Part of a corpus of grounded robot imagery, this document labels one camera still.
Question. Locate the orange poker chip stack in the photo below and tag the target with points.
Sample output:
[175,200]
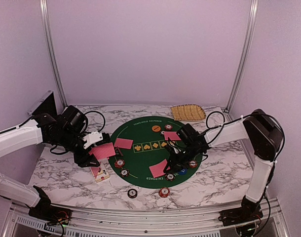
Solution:
[164,192]

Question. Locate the left aluminium frame post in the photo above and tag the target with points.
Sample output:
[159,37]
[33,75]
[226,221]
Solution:
[51,51]

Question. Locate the red playing card deck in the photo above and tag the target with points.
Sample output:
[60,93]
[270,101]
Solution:
[103,151]

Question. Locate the aluminium frame post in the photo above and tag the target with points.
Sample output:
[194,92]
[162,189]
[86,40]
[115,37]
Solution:
[244,54]
[51,51]

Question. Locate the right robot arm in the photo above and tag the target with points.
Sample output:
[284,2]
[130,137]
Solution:
[264,132]

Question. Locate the orange big blind button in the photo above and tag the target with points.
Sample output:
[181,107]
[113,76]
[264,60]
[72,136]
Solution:
[156,128]

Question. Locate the gold card deck box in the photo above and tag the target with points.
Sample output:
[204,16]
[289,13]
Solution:
[100,173]

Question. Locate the orange chip stack top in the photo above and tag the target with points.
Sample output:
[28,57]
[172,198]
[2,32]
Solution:
[168,127]

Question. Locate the blue small blind button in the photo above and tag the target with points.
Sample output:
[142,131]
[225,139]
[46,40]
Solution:
[182,172]

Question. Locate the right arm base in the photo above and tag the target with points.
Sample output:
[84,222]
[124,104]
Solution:
[240,215]

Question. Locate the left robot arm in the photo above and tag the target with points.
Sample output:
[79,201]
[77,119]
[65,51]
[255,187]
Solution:
[43,129]

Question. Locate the front aluminium rail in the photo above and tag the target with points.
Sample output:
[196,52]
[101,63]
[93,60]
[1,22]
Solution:
[193,222]

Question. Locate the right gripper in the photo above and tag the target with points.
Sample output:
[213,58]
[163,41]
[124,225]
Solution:
[173,161]

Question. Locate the woven bamboo tray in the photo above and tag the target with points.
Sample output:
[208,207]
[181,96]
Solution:
[188,112]

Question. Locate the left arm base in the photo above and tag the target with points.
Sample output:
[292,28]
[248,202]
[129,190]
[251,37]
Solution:
[52,214]

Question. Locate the brown poker chip stack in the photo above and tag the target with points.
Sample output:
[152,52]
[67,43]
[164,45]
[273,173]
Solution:
[132,193]

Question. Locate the single red playing card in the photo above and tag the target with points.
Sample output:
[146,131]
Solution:
[123,143]

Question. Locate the right aluminium frame post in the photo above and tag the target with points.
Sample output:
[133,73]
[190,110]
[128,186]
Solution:
[244,54]

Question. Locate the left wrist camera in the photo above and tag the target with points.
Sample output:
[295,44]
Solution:
[95,139]

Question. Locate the round green poker mat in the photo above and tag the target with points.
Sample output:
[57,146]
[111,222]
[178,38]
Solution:
[146,151]

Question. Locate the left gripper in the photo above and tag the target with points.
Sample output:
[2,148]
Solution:
[82,159]

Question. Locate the triangular all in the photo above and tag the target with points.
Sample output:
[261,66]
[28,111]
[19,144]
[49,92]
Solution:
[118,152]

